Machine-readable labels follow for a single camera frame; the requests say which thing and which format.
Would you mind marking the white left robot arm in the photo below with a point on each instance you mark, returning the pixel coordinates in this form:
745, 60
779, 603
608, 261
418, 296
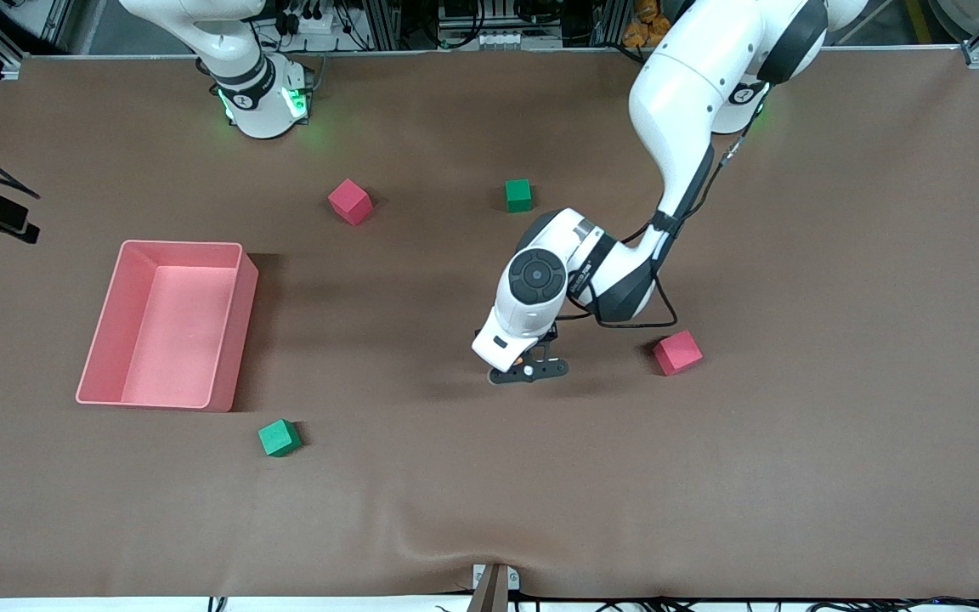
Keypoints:
685, 102

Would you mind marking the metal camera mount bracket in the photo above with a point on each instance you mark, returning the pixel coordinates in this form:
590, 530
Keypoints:
494, 586

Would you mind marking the bag of orange objects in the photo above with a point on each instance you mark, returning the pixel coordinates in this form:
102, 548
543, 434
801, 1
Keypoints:
642, 30

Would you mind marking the green foam cube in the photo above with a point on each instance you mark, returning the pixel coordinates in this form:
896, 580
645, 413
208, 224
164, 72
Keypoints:
518, 195
279, 439

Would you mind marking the white terminal block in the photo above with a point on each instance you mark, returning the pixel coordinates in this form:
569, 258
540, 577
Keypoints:
506, 39

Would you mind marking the brown table cover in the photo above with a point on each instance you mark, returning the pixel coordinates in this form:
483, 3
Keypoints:
489, 476

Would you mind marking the pink foam cube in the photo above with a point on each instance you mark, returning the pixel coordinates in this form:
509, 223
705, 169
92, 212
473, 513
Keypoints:
677, 354
349, 202

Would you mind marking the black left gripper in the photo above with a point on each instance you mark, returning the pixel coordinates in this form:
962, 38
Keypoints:
551, 332

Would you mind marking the pink plastic bin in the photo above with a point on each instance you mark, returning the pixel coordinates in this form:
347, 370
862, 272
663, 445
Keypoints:
166, 340

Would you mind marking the white power strip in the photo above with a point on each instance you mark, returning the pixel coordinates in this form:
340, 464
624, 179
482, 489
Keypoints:
311, 21

